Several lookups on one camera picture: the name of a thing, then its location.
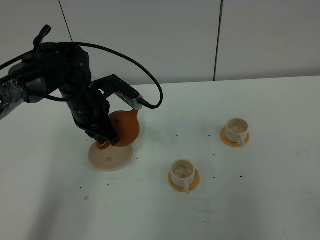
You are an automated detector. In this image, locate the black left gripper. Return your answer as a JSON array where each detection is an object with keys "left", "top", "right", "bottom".
[{"left": 67, "top": 85, "right": 119, "bottom": 146}]

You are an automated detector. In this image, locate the brown clay teapot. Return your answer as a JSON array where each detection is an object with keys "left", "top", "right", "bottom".
[{"left": 109, "top": 109, "right": 140, "bottom": 147}]

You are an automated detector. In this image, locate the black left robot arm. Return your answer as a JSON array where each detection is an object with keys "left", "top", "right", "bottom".
[{"left": 0, "top": 43, "right": 120, "bottom": 146}]

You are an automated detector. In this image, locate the beige teapot tray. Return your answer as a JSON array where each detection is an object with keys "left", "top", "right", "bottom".
[{"left": 88, "top": 143, "right": 134, "bottom": 171}]

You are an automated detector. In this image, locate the white near teacup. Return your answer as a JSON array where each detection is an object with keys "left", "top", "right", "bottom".
[{"left": 170, "top": 159, "right": 195, "bottom": 194}]

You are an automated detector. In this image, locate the white teacup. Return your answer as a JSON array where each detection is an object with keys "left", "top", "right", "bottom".
[
  {"left": 170, "top": 159, "right": 195, "bottom": 194},
  {"left": 225, "top": 118, "right": 249, "bottom": 148}
]

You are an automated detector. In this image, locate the orange near saucer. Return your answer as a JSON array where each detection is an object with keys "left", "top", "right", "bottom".
[{"left": 168, "top": 168, "right": 201, "bottom": 193}]

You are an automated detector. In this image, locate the orange saucer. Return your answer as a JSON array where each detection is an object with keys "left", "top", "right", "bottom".
[
  {"left": 168, "top": 168, "right": 201, "bottom": 193},
  {"left": 220, "top": 127, "right": 251, "bottom": 148}
]

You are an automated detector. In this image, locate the orange far saucer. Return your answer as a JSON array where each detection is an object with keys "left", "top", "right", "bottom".
[{"left": 220, "top": 127, "right": 251, "bottom": 148}]

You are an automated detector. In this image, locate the white far teacup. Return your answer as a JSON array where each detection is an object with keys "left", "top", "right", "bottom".
[{"left": 225, "top": 118, "right": 249, "bottom": 148}]

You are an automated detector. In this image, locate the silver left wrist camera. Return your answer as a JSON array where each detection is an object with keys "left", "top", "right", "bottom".
[{"left": 92, "top": 74, "right": 145, "bottom": 111}]

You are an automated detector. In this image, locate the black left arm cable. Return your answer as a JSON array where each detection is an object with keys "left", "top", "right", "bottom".
[{"left": 0, "top": 24, "right": 164, "bottom": 110}]

